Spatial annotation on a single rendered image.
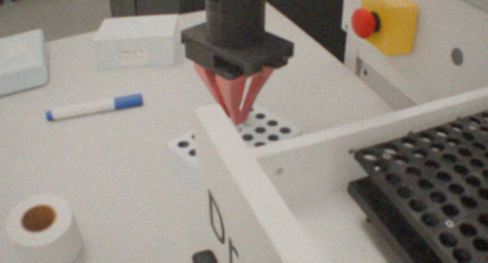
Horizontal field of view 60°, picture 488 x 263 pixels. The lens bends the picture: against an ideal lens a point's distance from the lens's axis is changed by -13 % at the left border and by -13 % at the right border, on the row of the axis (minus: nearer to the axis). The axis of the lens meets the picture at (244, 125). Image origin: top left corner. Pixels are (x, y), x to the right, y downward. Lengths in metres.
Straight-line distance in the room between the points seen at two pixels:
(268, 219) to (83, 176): 0.34
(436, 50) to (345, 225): 0.30
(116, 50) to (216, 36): 0.32
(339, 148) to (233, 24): 0.15
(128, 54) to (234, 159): 0.48
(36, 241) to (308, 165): 0.25
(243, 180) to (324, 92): 0.42
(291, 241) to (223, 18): 0.25
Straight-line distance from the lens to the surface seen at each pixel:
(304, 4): 1.16
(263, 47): 0.45
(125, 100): 0.64
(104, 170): 0.55
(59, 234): 0.43
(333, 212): 0.38
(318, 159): 0.36
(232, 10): 0.43
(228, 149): 0.28
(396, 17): 0.59
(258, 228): 0.25
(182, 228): 0.47
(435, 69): 0.61
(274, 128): 0.53
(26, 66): 0.73
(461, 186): 0.33
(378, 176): 0.32
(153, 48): 0.73
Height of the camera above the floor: 1.10
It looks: 35 degrees down
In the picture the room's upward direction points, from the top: straight up
